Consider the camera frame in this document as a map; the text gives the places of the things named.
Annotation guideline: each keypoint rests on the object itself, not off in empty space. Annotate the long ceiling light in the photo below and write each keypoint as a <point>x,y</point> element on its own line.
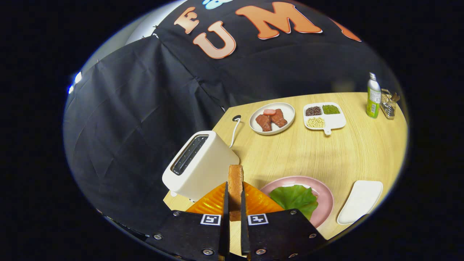
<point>75,81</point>

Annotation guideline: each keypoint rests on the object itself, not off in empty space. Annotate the green lettuce leaf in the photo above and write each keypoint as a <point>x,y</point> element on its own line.
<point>293,199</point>

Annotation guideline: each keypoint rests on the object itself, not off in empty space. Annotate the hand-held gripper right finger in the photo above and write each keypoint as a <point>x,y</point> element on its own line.
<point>243,217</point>

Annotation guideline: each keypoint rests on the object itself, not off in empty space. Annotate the green bottle with silver cap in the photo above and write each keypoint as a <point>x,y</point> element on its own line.
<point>373,98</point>

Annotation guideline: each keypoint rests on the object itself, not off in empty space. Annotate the brown meat piece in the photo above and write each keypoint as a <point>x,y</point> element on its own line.
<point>279,118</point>
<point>264,123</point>

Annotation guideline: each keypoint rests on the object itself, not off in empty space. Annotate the white round plate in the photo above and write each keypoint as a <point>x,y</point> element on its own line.
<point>290,114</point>

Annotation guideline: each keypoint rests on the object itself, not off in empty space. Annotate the pink sausage slice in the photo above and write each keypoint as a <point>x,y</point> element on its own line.
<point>269,111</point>

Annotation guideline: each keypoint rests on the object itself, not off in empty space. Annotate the pile of yellow soybeans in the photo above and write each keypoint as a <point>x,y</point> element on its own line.
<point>315,122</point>

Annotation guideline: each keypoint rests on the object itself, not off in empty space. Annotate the white toaster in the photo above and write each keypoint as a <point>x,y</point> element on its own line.
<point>206,170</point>

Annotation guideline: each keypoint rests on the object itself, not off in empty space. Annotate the toasted bread slice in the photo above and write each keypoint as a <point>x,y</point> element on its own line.
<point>235,188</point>

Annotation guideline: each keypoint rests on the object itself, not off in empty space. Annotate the pink round plate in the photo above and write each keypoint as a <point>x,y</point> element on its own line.
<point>324,203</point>

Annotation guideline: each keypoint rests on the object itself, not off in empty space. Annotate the white square plate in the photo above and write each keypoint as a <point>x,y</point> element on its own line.
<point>360,203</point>

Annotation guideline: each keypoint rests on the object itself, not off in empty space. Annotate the white divided dish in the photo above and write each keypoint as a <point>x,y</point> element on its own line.
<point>335,121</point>

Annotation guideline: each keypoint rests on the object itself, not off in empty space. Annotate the black backdrop cloth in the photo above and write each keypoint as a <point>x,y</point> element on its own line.
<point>145,108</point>

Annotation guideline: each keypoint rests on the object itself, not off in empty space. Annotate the pile of green beans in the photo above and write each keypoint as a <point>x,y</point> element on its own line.
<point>331,109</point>

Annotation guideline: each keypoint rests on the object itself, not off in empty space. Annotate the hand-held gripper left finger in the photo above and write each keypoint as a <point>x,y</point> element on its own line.
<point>226,217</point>

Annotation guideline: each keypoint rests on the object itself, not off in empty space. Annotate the pile of dark red beans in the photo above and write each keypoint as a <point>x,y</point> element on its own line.
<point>313,111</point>

